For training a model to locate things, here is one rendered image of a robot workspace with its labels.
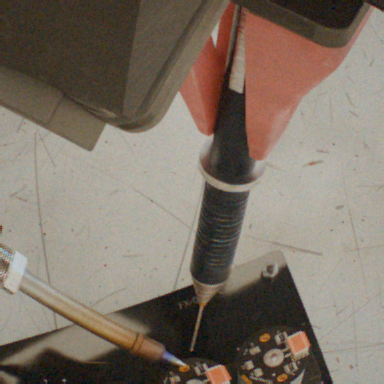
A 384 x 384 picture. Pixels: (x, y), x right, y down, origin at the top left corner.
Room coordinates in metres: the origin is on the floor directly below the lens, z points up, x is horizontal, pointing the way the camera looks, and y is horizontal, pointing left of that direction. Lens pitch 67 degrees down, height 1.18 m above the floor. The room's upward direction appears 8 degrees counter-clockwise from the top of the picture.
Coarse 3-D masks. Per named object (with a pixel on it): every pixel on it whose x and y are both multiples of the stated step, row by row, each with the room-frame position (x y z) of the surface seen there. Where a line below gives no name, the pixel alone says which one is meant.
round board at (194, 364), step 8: (184, 360) 0.10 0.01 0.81; (192, 360) 0.10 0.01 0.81; (200, 360) 0.10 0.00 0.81; (208, 360) 0.10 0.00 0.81; (168, 368) 0.10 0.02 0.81; (176, 368) 0.10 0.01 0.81; (192, 368) 0.10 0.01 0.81; (200, 368) 0.09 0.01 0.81; (208, 368) 0.09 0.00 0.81; (160, 376) 0.09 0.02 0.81; (168, 376) 0.09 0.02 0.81; (176, 376) 0.09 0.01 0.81; (184, 376) 0.09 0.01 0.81; (192, 376) 0.09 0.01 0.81; (200, 376) 0.09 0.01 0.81
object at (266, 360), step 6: (264, 354) 0.10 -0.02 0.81; (270, 354) 0.10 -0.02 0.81; (282, 354) 0.09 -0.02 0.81; (264, 360) 0.09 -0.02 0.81; (270, 360) 0.09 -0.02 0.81; (276, 360) 0.09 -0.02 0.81; (282, 360) 0.09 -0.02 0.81; (270, 366) 0.09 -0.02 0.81; (276, 366) 0.09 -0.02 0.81; (240, 378) 0.09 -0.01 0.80; (282, 378) 0.09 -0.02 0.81; (300, 378) 0.09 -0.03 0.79
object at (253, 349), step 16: (256, 336) 0.10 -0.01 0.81; (272, 336) 0.10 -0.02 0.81; (288, 336) 0.10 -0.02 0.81; (240, 352) 0.10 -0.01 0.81; (256, 352) 0.10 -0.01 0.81; (288, 352) 0.10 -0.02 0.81; (240, 368) 0.09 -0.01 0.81; (256, 368) 0.09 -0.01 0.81; (272, 368) 0.09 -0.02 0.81; (288, 368) 0.09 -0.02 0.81; (304, 368) 0.09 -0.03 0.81
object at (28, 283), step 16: (0, 256) 0.13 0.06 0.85; (16, 256) 0.13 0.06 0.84; (0, 272) 0.12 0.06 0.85; (16, 272) 0.12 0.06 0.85; (16, 288) 0.12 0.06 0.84; (32, 288) 0.12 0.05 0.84; (48, 288) 0.12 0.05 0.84; (48, 304) 0.12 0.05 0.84; (64, 304) 0.12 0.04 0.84; (80, 304) 0.12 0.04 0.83; (80, 320) 0.11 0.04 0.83; (96, 320) 0.11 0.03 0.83; (112, 320) 0.11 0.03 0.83; (112, 336) 0.11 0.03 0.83; (128, 336) 0.11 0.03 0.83; (144, 336) 0.11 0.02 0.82; (144, 352) 0.10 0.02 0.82; (160, 352) 0.10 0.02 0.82
